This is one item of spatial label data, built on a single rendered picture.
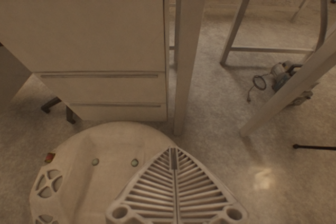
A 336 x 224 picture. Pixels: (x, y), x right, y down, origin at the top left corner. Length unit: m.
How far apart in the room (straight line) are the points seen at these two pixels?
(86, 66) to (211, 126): 0.82
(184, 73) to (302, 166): 0.99
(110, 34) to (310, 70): 0.65
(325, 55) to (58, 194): 0.97
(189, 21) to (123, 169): 0.55
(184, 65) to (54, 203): 0.62
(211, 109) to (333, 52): 0.71
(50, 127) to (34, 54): 0.78
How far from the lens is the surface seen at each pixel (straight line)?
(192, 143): 0.94
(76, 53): 0.53
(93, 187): 0.64
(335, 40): 0.64
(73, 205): 0.66
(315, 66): 0.66
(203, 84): 1.24
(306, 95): 1.36
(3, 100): 1.36
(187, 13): 0.38
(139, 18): 0.40
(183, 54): 0.43
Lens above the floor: 0.87
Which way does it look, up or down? 58 degrees down
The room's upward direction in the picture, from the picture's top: 1 degrees counter-clockwise
